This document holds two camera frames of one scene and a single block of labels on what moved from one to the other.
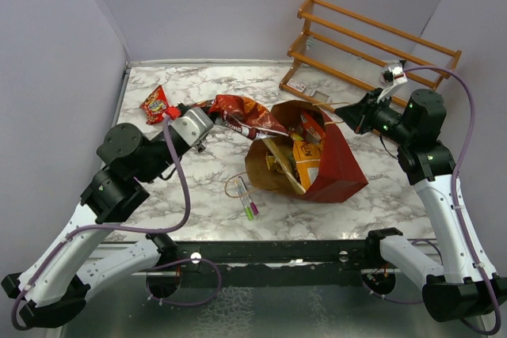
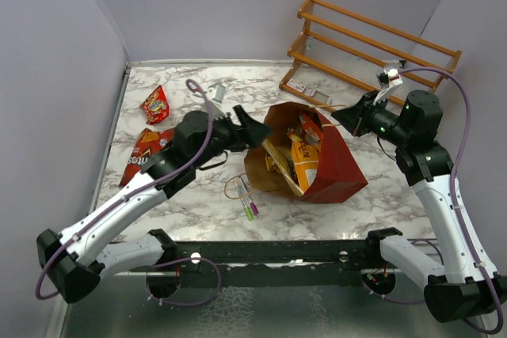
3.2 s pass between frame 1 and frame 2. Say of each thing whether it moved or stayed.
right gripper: stayed
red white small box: stayed
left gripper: moved
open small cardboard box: stayed
